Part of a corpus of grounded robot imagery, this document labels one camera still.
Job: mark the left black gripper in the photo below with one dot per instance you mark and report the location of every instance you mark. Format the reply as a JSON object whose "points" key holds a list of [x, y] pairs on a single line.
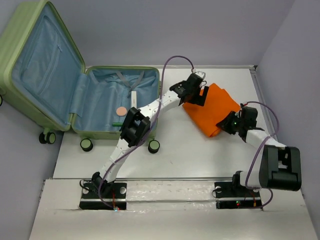
{"points": [[202, 97]]}

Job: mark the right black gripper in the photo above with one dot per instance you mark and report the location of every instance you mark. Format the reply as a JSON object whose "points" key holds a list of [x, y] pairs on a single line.
{"points": [[225, 124]]}

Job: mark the orange cloth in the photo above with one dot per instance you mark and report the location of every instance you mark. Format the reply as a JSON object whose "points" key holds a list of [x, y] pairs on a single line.
{"points": [[217, 106]]}

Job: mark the white rectangular tube box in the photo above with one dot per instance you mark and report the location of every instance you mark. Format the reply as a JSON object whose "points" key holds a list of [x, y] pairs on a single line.
{"points": [[133, 99]]}

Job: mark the round peach powder puff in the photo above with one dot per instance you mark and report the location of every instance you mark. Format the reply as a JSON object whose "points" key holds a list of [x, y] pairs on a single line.
{"points": [[121, 111]]}

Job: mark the small green tube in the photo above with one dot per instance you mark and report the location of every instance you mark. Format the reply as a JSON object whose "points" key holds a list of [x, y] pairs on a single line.
{"points": [[117, 124]]}

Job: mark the green hard-shell suitcase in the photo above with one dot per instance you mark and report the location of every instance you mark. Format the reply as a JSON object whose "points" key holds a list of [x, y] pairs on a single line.
{"points": [[43, 76]]}

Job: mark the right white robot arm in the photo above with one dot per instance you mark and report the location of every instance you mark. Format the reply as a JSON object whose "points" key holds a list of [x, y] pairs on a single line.
{"points": [[274, 166]]}

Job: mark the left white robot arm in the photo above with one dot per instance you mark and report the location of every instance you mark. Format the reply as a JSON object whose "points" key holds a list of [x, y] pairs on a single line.
{"points": [[139, 122]]}

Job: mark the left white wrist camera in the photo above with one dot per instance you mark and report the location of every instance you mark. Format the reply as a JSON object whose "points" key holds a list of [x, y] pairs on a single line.
{"points": [[200, 74]]}

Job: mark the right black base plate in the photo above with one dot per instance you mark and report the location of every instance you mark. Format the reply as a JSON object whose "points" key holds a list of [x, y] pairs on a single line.
{"points": [[228, 196]]}

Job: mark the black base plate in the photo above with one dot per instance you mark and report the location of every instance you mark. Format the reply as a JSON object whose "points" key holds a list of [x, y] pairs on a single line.
{"points": [[228, 196], [115, 199]]}

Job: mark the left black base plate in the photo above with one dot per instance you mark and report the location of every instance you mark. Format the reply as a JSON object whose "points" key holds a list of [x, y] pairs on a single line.
{"points": [[115, 199]]}

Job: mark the aluminium rail across table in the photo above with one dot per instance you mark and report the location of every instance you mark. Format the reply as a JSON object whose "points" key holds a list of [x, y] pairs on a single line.
{"points": [[219, 179]]}

